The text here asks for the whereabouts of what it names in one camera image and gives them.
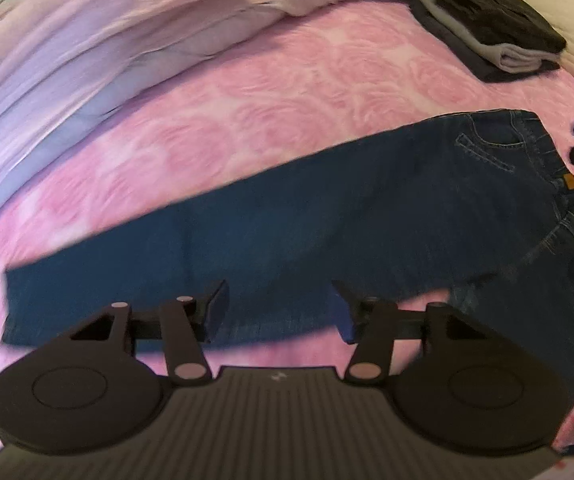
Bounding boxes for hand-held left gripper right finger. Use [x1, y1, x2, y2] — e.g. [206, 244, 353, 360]
[331, 280, 498, 388]

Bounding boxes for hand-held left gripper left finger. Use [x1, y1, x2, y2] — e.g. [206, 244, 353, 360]
[67, 279, 231, 387]

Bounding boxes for grey garment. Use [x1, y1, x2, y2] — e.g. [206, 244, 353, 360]
[419, 0, 542, 75]

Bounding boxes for blue denim jeans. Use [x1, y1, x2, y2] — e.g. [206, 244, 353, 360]
[1, 109, 574, 406]

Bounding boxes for stack of dark clothes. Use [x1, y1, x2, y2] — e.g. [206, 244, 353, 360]
[409, 0, 562, 84]

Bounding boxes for pink floral bed sheet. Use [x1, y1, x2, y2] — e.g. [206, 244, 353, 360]
[0, 0, 574, 461]

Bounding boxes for striped white duvet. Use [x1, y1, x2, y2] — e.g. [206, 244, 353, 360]
[0, 0, 373, 231]

